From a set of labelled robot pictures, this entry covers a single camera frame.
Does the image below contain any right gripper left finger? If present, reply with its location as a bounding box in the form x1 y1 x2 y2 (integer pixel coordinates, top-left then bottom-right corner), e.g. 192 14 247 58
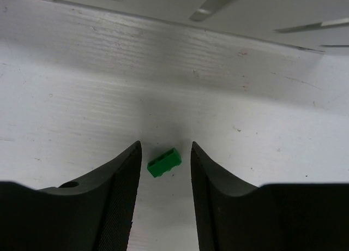
1 142 142 250

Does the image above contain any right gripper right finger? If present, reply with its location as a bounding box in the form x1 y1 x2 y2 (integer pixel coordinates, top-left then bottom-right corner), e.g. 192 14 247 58
190 143 348 250

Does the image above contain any small green lego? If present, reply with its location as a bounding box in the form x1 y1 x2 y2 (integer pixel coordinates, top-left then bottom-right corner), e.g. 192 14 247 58
147 148 182 178

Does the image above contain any white double bin container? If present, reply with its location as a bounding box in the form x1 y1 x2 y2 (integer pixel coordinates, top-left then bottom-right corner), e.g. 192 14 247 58
61 0 348 55

